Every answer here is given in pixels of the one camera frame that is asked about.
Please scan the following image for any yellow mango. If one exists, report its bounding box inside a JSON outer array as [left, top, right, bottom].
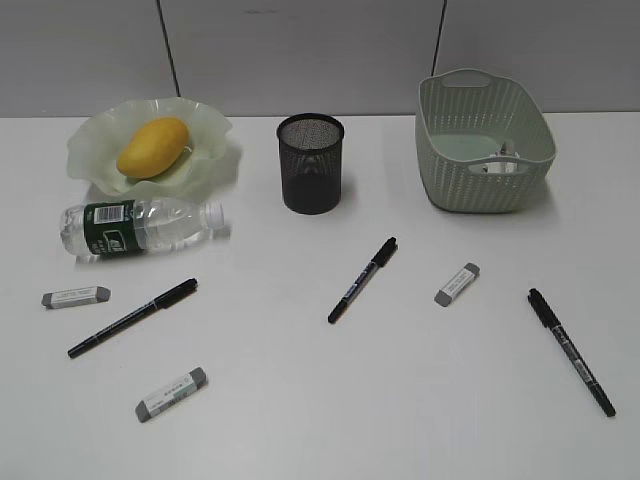
[[116, 117, 189, 179]]

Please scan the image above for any white waste paper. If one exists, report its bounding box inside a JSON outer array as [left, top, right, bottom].
[[480, 140, 520, 174]]

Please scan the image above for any black marker pen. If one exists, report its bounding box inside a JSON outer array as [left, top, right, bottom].
[[67, 278, 198, 359], [328, 237, 398, 325], [527, 288, 616, 418]]

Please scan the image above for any clear plastic water bottle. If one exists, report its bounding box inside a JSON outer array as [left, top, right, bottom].
[[59, 197, 228, 257]]

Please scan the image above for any black mesh pen holder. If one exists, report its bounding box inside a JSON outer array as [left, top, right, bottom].
[[276, 113, 345, 215]]

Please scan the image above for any grey white eraser right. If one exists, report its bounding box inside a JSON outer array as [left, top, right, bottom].
[[434, 262, 480, 307]]

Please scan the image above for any grey white eraser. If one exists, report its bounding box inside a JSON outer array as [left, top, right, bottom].
[[434, 262, 480, 307], [135, 367, 208, 423], [41, 286, 111, 310]]

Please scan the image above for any pale green woven plastic basket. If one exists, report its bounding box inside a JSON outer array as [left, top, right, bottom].
[[415, 69, 556, 214]]

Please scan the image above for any grey white eraser far left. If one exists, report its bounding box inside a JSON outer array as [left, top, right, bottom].
[[41, 286, 111, 310]]

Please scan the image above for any grey white eraser front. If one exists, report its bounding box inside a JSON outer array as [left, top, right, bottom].
[[135, 367, 208, 423]]

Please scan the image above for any pale green wavy glass plate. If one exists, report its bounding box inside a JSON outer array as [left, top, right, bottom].
[[66, 97, 232, 199]]

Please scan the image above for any black wall cable right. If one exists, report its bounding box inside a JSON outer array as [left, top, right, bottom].
[[429, 0, 448, 77]]

